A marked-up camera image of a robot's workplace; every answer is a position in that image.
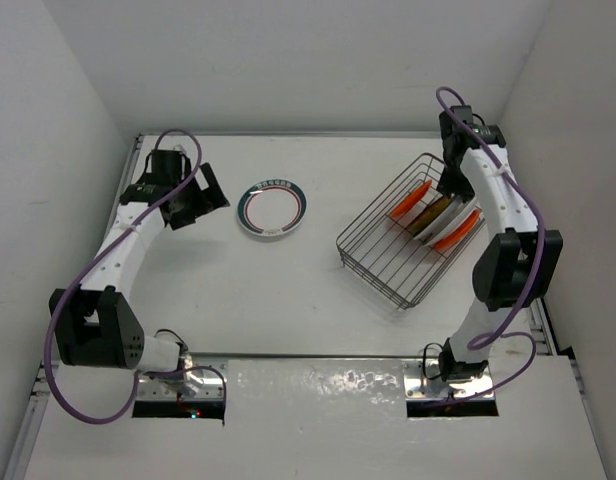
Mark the green rimmed white plate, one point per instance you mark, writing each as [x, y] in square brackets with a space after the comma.
[445, 219]
[271, 208]

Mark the orange plate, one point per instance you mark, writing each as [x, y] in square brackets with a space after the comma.
[459, 233]
[409, 202]

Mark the yellow plate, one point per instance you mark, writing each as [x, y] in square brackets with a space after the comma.
[428, 215]

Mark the near orange plate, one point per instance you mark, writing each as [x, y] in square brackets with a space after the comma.
[459, 233]

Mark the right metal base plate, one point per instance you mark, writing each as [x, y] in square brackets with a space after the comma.
[420, 388]

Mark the far orange plate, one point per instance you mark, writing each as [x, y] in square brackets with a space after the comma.
[409, 202]

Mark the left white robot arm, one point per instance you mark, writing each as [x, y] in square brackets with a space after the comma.
[96, 325]

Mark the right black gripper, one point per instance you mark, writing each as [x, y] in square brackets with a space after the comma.
[450, 186]

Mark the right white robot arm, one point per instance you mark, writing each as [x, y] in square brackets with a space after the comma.
[519, 261]

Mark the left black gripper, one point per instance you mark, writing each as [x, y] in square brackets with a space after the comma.
[206, 201]

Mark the wire dish rack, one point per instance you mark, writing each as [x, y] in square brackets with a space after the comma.
[380, 250]

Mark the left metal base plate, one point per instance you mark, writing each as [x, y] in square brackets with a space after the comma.
[205, 379]

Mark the metal base plate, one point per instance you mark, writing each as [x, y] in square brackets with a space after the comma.
[420, 388]
[205, 379]

